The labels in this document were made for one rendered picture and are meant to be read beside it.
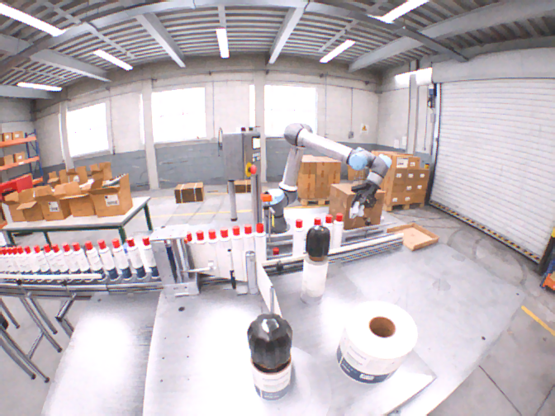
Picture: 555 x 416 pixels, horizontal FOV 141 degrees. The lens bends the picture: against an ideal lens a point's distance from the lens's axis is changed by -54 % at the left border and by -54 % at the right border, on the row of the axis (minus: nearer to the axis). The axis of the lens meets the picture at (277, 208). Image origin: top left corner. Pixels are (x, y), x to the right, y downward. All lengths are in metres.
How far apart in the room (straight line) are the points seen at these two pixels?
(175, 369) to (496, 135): 5.01
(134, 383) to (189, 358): 0.21
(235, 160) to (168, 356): 0.73
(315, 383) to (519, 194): 4.37
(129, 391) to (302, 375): 0.52
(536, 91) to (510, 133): 0.90
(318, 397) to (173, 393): 0.38
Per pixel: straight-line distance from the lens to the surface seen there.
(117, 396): 0.81
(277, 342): 0.38
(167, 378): 0.71
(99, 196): 2.43
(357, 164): 0.99
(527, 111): 4.69
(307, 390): 0.64
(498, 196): 4.76
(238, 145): 0.84
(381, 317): 0.65
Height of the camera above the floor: 1.48
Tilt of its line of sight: 20 degrees down
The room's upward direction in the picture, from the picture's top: straight up
